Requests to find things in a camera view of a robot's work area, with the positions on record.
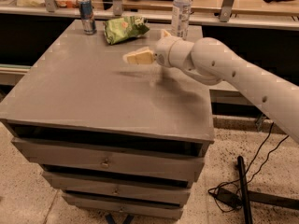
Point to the grey drawer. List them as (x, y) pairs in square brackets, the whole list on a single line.
[(121, 206), (110, 159), (117, 188)]

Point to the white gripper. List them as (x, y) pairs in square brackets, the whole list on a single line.
[(163, 54)]

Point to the clear plastic water bottle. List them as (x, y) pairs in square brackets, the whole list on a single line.
[(181, 11)]

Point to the top grey drawer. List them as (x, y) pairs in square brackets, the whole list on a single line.
[(110, 159)]

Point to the black metal stand base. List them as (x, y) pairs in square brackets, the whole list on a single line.
[(248, 196)]

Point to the black power adapter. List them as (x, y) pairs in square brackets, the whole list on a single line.
[(227, 197)]

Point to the blue silver energy drink can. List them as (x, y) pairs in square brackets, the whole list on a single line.
[(87, 17)]

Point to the middle grey drawer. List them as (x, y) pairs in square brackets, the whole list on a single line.
[(117, 188)]

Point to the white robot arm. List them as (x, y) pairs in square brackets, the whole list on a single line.
[(210, 62)]

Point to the bottom grey drawer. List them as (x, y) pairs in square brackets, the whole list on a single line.
[(121, 206)]

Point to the grey drawer cabinet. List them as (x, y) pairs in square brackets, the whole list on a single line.
[(81, 91)]

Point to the metal railing frame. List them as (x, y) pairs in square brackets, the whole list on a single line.
[(243, 13)]

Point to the green jalapeno chip bag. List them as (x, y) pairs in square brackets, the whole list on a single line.
[(124, 28)]

